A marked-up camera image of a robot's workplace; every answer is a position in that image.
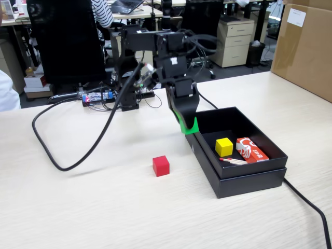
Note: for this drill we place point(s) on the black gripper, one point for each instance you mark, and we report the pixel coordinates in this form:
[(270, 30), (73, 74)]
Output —
[(184, 89)]

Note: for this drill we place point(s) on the green wooden cube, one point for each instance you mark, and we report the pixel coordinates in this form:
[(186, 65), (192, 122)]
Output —
[(190, 131)]

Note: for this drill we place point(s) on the yellow wooden cube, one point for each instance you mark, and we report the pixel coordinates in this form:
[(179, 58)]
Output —
[(223, 147)]

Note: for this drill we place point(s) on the red wooden cube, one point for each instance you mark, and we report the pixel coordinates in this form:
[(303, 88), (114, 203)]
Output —
[(160, 166)]

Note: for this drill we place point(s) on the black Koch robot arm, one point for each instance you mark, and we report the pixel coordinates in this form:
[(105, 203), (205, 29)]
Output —
[(140, 39)]

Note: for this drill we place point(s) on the black cardboard box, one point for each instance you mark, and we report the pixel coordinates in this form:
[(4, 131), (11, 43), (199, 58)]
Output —
[(259, 168)]

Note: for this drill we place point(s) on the black open box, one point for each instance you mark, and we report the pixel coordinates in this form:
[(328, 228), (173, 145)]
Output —
[(246, 185)]

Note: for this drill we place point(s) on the large brown cardboard box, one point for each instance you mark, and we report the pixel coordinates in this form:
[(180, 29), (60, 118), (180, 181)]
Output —
[(303, 52)]

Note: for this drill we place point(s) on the small white cardboard box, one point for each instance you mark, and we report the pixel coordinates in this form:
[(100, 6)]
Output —
[(35, 81)]

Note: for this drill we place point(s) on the wooden matchstick red tip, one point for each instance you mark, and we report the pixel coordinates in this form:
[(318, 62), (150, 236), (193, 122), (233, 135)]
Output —
[(230, 160), (240, 163)]

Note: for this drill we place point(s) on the red white matchbox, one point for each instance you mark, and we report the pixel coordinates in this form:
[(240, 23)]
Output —
[(250, 150)]

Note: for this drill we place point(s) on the controller circuit board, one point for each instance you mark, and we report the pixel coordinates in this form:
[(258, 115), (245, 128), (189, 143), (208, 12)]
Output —
[(98, 96)]

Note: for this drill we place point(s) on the beige three drawer cabinet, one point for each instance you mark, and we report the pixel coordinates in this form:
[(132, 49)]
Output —
[(234, 44)]

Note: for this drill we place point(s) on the black trash bin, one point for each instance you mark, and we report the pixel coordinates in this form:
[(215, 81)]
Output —
[(255, 54)]

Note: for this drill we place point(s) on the black office chair chrome base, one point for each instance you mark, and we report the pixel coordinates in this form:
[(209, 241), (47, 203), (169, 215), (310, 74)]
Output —
[(202, 20)]

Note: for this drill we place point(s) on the black vertical pole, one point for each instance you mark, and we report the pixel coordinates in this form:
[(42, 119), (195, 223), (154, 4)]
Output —
[(166, 10)]

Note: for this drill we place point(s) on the black laptop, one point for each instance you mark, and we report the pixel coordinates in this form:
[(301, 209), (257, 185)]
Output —
[(125, 6)]

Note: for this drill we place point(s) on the person in striped shirt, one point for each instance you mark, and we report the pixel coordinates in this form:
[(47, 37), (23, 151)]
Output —
[(102, 14)]

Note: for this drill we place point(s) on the black mesh office chair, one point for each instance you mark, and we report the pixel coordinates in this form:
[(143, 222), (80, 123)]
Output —
[(67, 41)]

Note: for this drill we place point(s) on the white paper label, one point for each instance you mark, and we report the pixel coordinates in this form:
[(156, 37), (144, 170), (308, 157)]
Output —
[(296, 17)]

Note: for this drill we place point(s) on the person in white clothing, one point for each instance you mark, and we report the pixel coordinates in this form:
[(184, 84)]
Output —
[(7, 93)]

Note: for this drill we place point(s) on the plain beige side cabinet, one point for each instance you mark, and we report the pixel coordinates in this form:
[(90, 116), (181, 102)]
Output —
[(9, 70)]

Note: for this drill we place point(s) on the framed picture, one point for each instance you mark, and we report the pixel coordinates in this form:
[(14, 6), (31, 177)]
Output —
[(6, 10)]

